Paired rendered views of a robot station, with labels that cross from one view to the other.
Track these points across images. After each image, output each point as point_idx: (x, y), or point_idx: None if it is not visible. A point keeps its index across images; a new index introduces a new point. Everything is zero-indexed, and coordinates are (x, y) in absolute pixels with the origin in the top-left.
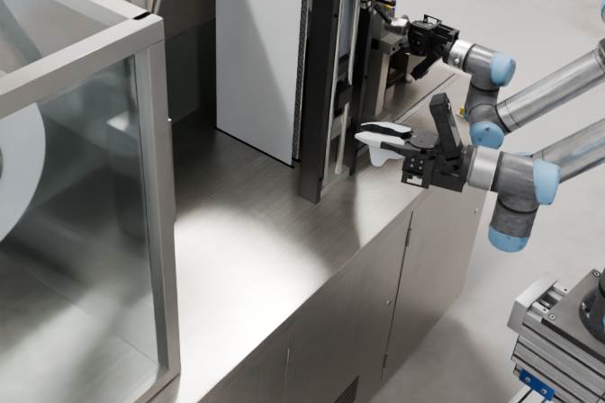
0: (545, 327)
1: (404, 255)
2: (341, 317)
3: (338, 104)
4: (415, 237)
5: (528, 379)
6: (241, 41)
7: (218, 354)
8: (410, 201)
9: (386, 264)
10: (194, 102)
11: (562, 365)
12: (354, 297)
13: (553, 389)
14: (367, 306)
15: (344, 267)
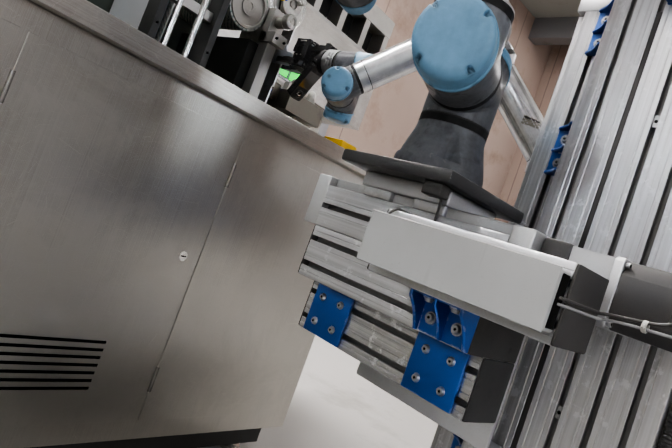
0: (347, 194)
1: (220, 201)
2: (110, 159)
3: None
4: (239, 193)
5: (314, 317)
6: None
7: None
8: (241, 89)
9: (194, 172)
10: None
11: (359, 243)
12: (137, 153)
13: (341, 292)
14: (152, 208)
15: (132, 32)
